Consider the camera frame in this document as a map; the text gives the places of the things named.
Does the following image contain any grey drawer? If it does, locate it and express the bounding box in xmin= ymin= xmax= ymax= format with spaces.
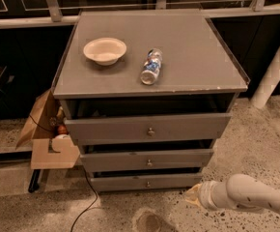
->
xmin=91 ymin=173 xmax=202 ymax=191
xmin=81 ymin=149 xmax=213 ymax=172
xmin=66 ymin=113 xmax=231 ymax=145

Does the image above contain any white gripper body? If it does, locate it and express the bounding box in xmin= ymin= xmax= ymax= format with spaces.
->
xmin=198 ymin=181 xmax=218 ymax=211

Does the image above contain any white diagonal pipe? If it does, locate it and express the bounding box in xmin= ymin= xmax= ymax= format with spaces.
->
xmin=250 ymin=46 xmax=280 ymax=109

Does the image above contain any clear plastic water bottle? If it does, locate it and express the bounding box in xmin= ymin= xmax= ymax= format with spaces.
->
xmin=140 ymin=48 xmax=162 ymax=85

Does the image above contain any black power cable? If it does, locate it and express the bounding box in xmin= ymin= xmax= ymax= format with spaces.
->
xmin=70 ymin=168 xmax=99 ymax=232

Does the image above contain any grey bottom drawer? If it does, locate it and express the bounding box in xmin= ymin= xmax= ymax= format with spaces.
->
xmin=91 ymin=173 xmax=202 ymax=191

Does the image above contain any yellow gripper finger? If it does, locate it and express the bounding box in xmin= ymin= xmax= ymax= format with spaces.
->
xmin=184 ymin=184 xmax=201 ymax=207

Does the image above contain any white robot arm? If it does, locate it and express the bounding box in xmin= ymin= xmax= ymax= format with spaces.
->
xmin=185 ymin=174 xmax=280 ymax=215

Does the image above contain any grey drawer cabinet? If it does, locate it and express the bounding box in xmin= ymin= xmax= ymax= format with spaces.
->
xmin=54 ymin=10 xmax=248 ymax=183

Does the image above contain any black table leg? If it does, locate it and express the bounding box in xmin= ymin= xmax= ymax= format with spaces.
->
xmin=28 ymin=169 xmax=41 ymax=193

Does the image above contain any white paper bowl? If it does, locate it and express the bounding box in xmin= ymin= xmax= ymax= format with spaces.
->
xmin=83 ymin=38 xmax=126 ymax=66

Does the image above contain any grey top drawer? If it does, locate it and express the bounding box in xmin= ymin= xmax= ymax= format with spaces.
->
xmin=66 ymin=113 xmax=231 ymax=145

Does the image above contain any grey middle drawer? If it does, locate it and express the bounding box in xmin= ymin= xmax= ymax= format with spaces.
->
xmin=81 ymin=149 xmax=213 ymax=172

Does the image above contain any open cardboard box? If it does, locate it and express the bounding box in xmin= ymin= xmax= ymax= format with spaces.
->
xmin=15 ymin=90 xmax=79 ymax=169

